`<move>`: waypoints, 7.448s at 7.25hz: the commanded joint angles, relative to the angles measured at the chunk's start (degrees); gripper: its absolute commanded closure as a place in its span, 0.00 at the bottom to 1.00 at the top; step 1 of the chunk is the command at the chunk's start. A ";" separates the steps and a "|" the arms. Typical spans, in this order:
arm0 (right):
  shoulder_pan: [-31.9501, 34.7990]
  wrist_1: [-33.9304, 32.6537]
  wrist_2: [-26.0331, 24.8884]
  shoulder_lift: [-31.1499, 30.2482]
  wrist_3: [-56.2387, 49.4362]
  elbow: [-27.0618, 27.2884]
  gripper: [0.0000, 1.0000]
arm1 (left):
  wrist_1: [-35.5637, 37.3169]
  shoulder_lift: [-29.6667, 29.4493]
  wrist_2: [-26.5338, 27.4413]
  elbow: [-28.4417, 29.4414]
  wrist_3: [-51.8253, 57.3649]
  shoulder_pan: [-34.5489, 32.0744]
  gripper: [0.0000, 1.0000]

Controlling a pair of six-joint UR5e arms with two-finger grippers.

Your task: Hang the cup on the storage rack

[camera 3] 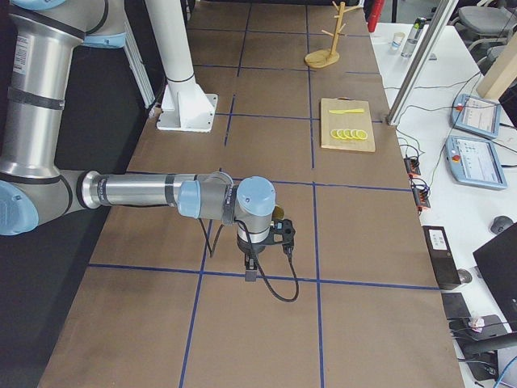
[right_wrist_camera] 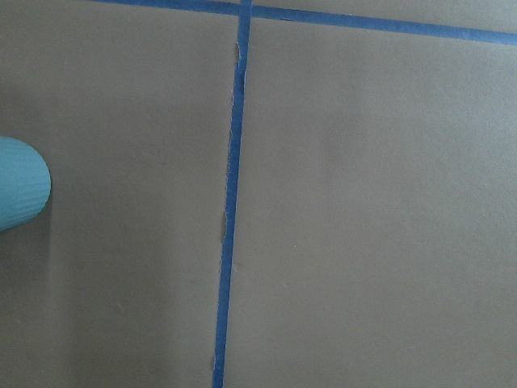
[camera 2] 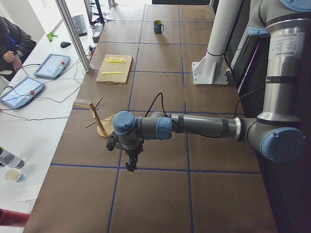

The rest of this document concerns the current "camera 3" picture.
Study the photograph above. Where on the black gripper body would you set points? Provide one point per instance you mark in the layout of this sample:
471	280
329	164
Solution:
247	248

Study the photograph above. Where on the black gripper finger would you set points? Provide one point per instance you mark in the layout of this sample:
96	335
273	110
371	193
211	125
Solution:
251	274

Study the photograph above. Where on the blue cup yellow inside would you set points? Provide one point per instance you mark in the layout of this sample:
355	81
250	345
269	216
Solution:
278	213

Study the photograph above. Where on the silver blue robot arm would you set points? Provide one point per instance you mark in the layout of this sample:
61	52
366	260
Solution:
34	191

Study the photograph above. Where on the paper cup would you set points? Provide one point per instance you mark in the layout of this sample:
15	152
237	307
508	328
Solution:
398	38

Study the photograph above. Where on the wooden cutting board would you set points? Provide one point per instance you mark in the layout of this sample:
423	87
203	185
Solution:
329	122

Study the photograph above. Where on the yellow plastic knife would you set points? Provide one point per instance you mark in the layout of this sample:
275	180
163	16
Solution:
346	111

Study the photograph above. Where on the near orange black connector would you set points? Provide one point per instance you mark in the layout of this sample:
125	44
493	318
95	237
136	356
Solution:
421	193

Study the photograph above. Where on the orange black connector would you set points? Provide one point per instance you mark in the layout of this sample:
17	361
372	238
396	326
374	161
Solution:
421	193
411	160

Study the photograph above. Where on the far orange black connector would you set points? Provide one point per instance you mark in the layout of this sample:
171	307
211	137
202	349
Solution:
411	160

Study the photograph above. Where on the black box white label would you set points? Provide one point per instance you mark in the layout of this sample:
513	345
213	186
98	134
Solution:
441	257

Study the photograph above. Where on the black monitor stand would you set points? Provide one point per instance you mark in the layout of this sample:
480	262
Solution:
480	349

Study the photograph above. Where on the near teach pendant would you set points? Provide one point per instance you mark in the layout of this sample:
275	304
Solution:
474	161

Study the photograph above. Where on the teach pendant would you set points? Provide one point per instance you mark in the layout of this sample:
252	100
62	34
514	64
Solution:
475	115
474	161

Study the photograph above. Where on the black laptop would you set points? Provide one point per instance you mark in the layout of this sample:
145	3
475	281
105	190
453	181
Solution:
496	261

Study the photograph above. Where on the grey computer mouse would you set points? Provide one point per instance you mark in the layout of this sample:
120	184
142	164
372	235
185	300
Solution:
501	223

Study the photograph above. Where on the far teach pendant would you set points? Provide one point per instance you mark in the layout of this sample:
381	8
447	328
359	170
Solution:
475	115

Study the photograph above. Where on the clear water bottle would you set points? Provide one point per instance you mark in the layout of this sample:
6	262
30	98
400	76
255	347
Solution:
413	37

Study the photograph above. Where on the red fire extinguisher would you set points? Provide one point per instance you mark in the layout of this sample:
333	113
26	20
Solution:
375	14

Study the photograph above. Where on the grey office chair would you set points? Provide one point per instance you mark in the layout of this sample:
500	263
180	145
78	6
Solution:
492	26

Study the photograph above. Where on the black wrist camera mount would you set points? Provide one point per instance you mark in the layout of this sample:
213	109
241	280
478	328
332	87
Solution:
282	232

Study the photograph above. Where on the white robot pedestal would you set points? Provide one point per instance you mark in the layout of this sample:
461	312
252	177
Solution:
185	106

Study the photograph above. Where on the aluminium frame post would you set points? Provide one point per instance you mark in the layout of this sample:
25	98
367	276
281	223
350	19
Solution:
438	23

